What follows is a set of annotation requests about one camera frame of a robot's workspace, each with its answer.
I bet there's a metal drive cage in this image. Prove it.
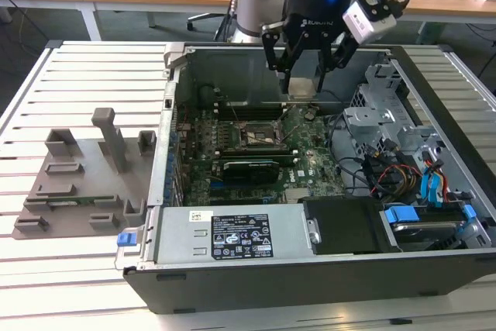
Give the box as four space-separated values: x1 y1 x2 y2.
343 63 446 161

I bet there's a wooden desk with cables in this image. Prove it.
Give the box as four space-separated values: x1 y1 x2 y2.
363 0 496 43

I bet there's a grey parts rack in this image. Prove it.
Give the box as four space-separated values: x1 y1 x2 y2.
10 107 158 240

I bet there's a black RAM sticks pair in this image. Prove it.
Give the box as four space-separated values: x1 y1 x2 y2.
215 100 288 121

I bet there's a CPU socket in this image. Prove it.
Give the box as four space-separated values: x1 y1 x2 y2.
238 119 284 150

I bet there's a hard disk in blue carrier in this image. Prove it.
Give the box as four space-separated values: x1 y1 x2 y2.
379 201 477 250

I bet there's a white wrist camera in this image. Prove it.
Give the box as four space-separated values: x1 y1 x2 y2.
342 0 398 44

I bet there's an office chair base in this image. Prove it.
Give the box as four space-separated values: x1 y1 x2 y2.
187 11 237 41

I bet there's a green RAM stick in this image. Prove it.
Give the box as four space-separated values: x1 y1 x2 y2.
26 197 117 206

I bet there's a grey power supply unit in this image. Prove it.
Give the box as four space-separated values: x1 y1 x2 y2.
154 206 315 266

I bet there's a red yellow wire bundle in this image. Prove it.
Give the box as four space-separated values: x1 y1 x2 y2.
363 148 423 200

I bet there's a black plastic drive cover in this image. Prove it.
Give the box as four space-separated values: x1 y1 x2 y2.
301 197 388 257

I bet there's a silver CPU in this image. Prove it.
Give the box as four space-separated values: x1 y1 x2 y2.
289 77 315 98

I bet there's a green motherboard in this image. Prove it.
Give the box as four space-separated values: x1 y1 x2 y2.
176 104 346 206

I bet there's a silver chipset heatsink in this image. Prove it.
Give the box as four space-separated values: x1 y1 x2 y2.
285 188 311 204

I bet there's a black graphics card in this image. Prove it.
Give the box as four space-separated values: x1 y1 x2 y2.
221 158 281 184

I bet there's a blue flat wire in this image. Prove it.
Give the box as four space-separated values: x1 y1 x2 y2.
420 170 446 208

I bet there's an orange flat wire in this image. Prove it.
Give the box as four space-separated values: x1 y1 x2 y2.
424 155 453 203

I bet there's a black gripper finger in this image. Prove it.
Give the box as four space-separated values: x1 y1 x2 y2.
260 22 308 94
317 32 359 92

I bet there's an open black PC case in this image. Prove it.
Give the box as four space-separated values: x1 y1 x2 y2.
115 42 496 315

